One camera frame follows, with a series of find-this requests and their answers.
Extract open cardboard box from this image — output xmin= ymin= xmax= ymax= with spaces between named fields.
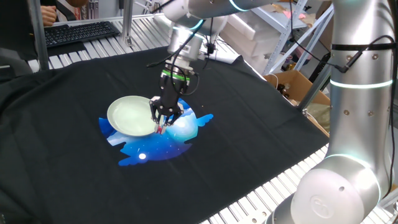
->
xmin=263 ymin=70 xmax=331 ymax=138

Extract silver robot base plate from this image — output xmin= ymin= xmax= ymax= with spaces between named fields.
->
xmin=214 ymin=203 xmax=296 ymax=224

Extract black keyboard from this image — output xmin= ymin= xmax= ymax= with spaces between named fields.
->
xmin=43 ymin=21 xmax=121 ymax=49

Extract pale green round plate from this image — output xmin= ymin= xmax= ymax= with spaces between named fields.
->
xmin=106 ymin=95 xmax=161 ymax=138

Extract green flange ring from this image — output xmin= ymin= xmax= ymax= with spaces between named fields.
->
xmin=160 ymin=69 xmax=191 ymax=83

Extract white foam blocks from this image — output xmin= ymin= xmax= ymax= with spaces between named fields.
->
xmin=219 ymin=14 xmax=287 ymax=63

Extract clear plastic bag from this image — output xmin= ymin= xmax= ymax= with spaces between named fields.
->
xmin=303 ymin=102 xmax=331 ymax=133

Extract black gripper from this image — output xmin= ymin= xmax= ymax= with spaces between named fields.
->
xmin=149 ymin=77 xmax=190 ymax=127

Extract bare hand of seated person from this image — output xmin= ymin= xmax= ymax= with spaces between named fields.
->
xmin=40 ymin=5 xmax=58 ymax=27

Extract brown cardboard carton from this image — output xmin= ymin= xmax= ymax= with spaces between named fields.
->
xmin=317 ymin=1 xmax=335 ymax=52

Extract dark glass bottle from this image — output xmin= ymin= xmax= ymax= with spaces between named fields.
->
xmin=276 ymin=83 xmax=292 ymax=99

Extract aluminium frame post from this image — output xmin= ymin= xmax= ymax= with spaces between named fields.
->
xmin=297 ymin=63 xmax=333 ymax=111
xmin=27 ymin=0 xmax=50 ymax=71
xmin=119 ymin=0 xmax=135 ymax=47

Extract seated person in dark clothes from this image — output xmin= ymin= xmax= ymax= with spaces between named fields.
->
xmin=40 ymin=0 xmax=91 ymax=21

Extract white shelf rack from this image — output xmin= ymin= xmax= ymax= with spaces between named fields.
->
xmin=251 ymin=0 xmax=335 ymax=75

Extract pink paper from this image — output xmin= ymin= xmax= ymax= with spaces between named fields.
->
xmin=282 ymin=9 xmax=307 ymax=20

